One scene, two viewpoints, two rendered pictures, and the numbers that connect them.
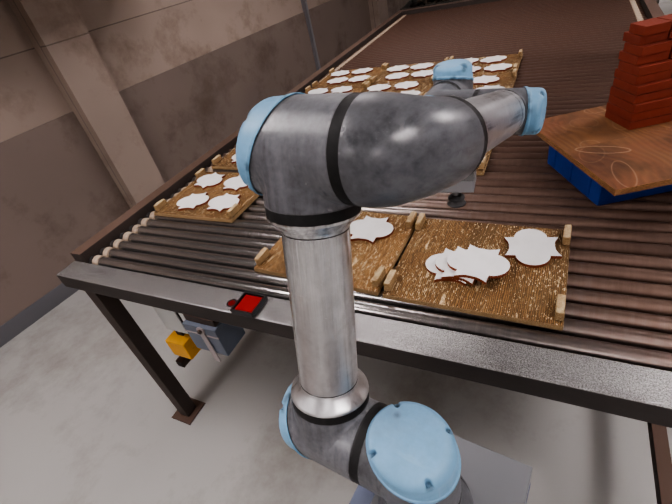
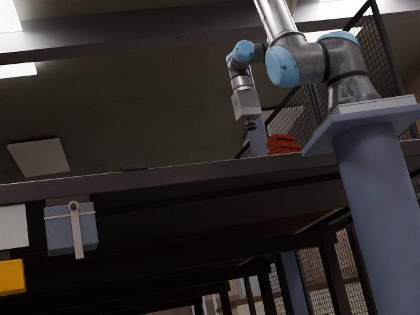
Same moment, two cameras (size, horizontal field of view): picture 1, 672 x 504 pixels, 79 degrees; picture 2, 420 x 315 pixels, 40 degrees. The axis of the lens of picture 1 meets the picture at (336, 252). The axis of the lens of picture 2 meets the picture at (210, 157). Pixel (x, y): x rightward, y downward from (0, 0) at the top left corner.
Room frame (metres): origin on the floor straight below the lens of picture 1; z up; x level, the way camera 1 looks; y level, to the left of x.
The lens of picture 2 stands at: (-0.35, 1.38, 0.41)
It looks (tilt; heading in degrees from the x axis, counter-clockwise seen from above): 17 degrees up; 309
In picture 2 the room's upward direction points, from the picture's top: 11 degrees counter-clockwise
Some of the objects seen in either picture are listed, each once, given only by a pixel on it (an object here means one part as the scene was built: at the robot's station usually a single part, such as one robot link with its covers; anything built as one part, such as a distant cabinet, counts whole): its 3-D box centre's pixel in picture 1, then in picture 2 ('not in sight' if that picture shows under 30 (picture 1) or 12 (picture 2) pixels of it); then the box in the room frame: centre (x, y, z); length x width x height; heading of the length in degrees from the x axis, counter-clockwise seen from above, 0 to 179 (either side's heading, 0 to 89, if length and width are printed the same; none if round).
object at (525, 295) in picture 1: (478, 263); not in sight; (0.80, -0.36, 0.93); 0.41 x 0.35 x 0.02; 56
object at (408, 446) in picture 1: (410, 459); (338, 58); (0.28, -0.03, 1.08); 0.13 x 0.12 x 0.14; 50
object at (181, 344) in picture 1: (176, 326); (4, 249); (1.07, 0.60, 0.74); 0.09 x 0.08 x 0.24; 57
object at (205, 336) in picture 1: (214, 330); (70, 230); (0.97, 0.44, 0.77); 0.14 x 0.11 x 0.18; 57
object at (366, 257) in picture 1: (337, 243); not in sight; (1.04, -0.01, 0.93); 0.41 x 0.35 x 0.02; 54
